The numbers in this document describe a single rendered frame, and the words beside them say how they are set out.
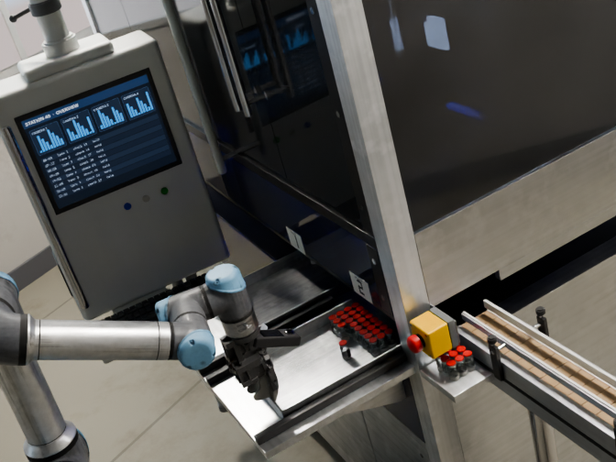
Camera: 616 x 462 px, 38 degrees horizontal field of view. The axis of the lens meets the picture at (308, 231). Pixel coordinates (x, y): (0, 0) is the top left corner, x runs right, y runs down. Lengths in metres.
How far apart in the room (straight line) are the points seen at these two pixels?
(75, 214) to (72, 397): 1.49
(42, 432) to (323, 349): 0.69
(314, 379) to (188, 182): 0.89
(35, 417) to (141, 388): 1.97
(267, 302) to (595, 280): 0.86
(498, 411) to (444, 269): 0.47
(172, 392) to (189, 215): 1.19
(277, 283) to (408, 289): 0.64
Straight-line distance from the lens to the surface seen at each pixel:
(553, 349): 1.99
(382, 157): 1.82
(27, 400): 1.94
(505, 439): 2.39
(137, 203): 2.73
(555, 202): 2.16
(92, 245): 2.75
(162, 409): 3.74
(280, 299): 2.45
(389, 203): 1.86
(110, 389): 3.99
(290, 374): 2.17
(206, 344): 1.73
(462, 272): 2.05
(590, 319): 2.40
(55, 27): 2.62
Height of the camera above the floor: 2.17
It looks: 28 degrees down
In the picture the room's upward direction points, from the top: 16 degrees counter-clockwise
